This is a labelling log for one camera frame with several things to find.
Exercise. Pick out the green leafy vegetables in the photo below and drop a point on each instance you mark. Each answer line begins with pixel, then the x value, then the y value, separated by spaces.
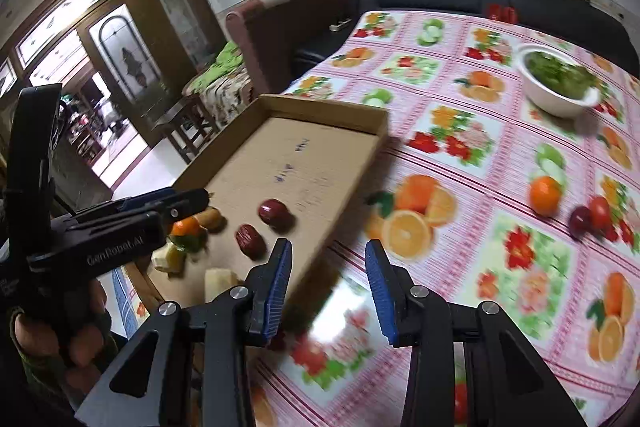
pixel 560 74

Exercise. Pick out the yellow banana piece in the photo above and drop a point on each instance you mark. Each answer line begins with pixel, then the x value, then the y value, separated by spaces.
pixel 170 259

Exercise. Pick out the person's left hand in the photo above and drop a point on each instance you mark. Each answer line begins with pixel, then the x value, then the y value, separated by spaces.
pixel 80 342

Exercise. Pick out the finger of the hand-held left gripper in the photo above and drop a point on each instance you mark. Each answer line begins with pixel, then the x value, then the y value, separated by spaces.
pixel 145 200
pixel 186 204

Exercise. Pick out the small tangerine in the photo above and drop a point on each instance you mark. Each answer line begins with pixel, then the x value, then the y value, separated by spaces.
pixel 186 225

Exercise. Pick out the pale peeled sugarcane piece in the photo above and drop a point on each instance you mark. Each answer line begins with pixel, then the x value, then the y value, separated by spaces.
pixel 220 284

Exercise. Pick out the green patterned blanket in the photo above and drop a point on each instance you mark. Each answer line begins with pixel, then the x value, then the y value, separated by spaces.
pixel 220 67

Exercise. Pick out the brown kiwi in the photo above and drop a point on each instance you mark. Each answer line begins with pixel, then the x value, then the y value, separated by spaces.
pixel 211 218

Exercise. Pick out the wooden stool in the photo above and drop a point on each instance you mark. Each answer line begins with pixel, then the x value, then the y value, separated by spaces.
pixel 182 127

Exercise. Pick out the red object on sofa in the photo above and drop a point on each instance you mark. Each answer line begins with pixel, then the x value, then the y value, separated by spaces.
pixel 502 13

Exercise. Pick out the red date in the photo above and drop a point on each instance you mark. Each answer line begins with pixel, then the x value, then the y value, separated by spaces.
pixel 275 213
pixel 250 241

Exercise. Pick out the wooden glass door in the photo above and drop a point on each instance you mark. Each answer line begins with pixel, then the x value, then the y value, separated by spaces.
pixel 125 57

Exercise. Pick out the round orange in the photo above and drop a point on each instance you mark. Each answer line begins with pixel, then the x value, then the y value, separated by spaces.
pixel 545 194

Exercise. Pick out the white bowl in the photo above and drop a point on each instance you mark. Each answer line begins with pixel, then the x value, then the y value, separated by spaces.
pixel 550 103

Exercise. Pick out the fruit and flower print tablecloth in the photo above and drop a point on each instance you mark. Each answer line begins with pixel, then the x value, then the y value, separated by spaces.
pixel 500 147

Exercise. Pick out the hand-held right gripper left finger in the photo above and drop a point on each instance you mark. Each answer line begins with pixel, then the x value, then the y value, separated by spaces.
pixel 277 292

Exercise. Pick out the dark red plum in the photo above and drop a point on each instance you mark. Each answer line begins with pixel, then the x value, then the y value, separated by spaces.
pixel 579 223

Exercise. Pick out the brown cardboard box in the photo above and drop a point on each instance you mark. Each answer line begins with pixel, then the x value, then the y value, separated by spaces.
pixel 300 157

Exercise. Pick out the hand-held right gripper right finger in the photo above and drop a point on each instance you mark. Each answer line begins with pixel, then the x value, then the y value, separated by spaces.
pixel 382 297

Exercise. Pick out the reddish brown armchair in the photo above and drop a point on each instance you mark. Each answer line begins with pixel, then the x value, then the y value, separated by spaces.
pixel 280 37

